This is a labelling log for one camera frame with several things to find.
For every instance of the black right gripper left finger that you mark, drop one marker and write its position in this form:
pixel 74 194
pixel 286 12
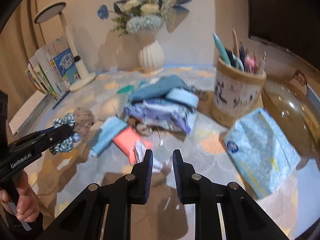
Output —
pixel 103 211

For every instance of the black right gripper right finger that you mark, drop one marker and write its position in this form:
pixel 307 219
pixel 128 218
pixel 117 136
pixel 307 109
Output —
pixel 221 210

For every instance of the cream fluffy plush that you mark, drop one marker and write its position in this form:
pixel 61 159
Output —
pixel 113 106

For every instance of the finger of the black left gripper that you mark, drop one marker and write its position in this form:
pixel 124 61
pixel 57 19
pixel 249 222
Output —
pixel 53 136

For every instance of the glass lid wicker basket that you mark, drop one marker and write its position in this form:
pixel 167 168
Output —
pixel 294 113

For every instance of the blue cloth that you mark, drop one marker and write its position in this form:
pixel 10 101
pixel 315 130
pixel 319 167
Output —
pixel 158 89

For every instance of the blue white flower bouquet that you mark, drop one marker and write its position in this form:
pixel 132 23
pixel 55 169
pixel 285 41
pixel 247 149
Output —
pixel 134 16

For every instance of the stack of books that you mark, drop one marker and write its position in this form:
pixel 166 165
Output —
pixel 55 67

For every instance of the purple patterned plastic bag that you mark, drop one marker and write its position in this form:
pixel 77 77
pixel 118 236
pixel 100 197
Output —
pixel 163 113

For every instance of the pink pen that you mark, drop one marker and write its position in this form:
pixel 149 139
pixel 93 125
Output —
pixel 249 64

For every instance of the white paper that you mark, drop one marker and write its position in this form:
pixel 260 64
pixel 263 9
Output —
pixel 140 150

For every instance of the coral pink pouch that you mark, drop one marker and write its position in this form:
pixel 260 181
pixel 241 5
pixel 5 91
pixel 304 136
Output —
pixel 126 141

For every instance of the person's left hand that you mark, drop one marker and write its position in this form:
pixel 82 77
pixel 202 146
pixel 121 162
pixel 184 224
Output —
pixel 27 208

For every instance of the brown fluffy plush toy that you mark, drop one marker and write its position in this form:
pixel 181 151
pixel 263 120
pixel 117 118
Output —
pixel 84 120

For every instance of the blue white checkered scrunchie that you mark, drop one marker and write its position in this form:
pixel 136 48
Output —
pixel 68 144

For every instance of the light blue face mask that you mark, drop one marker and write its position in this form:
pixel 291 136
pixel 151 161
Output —
pixel 104 135

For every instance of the bamboo pen holder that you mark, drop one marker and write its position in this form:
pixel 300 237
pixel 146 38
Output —
pixel 235 93

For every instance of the wooden pencil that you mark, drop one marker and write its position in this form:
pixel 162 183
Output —
pixel 235 44

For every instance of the light blue tissue pack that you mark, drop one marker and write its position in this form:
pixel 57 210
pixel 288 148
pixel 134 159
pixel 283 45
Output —
pixel 261 152

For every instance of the teal towel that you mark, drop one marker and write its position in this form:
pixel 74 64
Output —
pixel 126 90

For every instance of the white ribbed vase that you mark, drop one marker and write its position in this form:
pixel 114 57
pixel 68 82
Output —
pixel 150 55

